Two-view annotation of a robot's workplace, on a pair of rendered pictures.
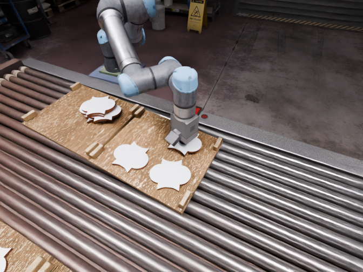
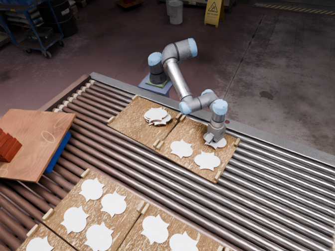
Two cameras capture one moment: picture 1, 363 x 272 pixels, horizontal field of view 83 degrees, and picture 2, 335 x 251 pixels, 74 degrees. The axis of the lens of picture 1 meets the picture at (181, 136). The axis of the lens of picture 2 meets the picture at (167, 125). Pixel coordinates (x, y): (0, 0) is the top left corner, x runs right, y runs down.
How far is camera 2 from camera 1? 0.61 m
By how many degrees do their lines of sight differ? 6
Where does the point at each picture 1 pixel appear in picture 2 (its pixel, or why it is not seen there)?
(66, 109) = (132, 115)
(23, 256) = (132, 200)
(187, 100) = (220, 118)
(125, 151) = (177, 145)
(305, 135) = (314, 131)
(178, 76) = (217, 106)
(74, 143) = (143, 139)
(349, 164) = (327, 159)
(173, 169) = (209, 158)
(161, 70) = (205, 100)
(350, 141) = not seen: outside the picture
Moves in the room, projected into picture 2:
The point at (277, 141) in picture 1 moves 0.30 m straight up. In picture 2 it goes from (278, 141) to (296, 106)
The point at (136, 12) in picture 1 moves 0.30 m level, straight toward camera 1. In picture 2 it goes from (185, 56) to (195, 86)
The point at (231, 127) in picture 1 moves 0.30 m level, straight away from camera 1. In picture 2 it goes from (246, 130) to (253, 101)
